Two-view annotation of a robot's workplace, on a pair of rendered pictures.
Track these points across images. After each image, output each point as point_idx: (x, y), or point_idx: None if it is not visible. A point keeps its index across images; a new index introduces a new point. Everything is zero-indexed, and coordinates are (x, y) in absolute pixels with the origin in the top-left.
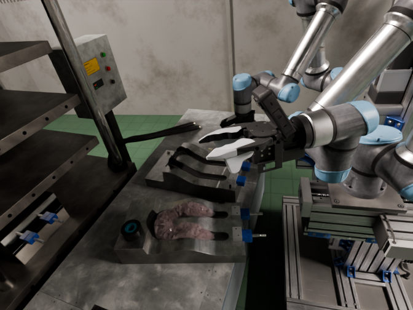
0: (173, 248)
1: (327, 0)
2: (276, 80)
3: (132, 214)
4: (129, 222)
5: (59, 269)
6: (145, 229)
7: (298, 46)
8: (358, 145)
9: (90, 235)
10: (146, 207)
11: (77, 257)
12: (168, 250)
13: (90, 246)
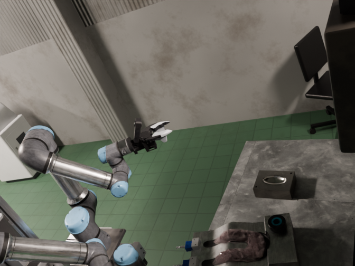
0: (242, 224)
1: (5, 233)
2: (95, 252)
3: (287, 241)
4: (279, 225)
5: (352, 217)
6: (268, 230)
7: (56, 244)
8: (90, 218)
9: (346, 248)
10: (275, 250)
11: (342, 227)
12: (247, 223)
13: (336, 237)
